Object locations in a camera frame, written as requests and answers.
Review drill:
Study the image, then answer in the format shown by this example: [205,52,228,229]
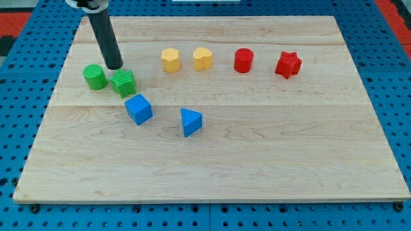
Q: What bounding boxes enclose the red cylinder block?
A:
[234,48,254,73]

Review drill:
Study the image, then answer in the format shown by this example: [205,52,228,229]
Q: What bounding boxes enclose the green star block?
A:
[109,70,136,98]

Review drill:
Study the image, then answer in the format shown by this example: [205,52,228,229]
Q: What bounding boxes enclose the blue cube block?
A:
[125,94,153,125]

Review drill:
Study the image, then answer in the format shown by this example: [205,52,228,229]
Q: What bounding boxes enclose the red star block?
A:
[275,51,302,79]

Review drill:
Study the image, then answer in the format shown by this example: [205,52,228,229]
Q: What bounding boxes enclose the blue triangle block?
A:
[180,108,203,138]

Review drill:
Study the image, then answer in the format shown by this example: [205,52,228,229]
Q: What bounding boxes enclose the yellow heart block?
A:
[193,47,213,71]

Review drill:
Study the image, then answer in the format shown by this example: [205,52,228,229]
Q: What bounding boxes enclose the green cylinder block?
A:
[82,64,108,90]

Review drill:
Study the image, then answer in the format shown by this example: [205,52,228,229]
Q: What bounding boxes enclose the white rod mount collar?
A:
[65,0,109,13]

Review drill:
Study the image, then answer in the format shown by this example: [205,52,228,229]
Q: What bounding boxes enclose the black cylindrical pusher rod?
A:
[87,9,123,70]

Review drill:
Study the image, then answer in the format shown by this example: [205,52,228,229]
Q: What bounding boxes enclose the yellow hexagon block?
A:
[161,47,180,73]

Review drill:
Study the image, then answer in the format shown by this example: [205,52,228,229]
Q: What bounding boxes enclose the light wooden board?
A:
[13,16,410,204]

